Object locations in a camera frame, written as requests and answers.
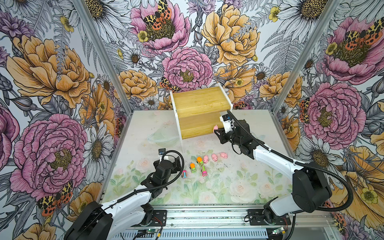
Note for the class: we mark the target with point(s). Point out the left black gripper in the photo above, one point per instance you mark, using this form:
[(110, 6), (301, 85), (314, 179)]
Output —
[(175, 169)]

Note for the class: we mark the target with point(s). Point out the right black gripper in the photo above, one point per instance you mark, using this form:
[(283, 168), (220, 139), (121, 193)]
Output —
[(222, 135)]

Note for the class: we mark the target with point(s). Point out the pink green toy truck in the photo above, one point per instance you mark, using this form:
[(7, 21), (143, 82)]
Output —
[(204, 171)]

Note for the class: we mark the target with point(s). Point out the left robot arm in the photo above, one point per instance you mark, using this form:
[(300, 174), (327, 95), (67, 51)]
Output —
[(103, 221)]

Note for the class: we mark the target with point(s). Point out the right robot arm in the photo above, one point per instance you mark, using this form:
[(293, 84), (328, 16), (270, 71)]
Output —
[(310, 188)]

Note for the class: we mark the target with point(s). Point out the bamboo two-tier shelf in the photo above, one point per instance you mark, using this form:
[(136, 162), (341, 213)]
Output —
[(198, 111)]

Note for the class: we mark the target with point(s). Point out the green orange mixer truck toy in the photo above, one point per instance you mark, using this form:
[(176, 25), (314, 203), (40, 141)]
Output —
[(193, 168), (200, 161)]

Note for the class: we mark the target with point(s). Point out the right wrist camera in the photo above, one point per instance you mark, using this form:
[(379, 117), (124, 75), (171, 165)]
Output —
[(226, 120)]

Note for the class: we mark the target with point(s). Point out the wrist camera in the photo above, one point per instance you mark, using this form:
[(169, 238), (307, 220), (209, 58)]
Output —
[(161, 151), (226, 120)]

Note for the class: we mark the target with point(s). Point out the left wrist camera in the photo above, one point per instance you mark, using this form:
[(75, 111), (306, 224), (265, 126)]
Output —
[(161, 151)]

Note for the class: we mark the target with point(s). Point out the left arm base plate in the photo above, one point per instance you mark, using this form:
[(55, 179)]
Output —
[(158, 219)]

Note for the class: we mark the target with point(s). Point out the aluminium front rail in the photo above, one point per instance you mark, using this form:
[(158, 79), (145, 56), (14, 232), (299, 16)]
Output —
[(194, 217)]

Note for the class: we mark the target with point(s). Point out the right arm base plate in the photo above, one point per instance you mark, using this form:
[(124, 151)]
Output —
[(263, 217)]

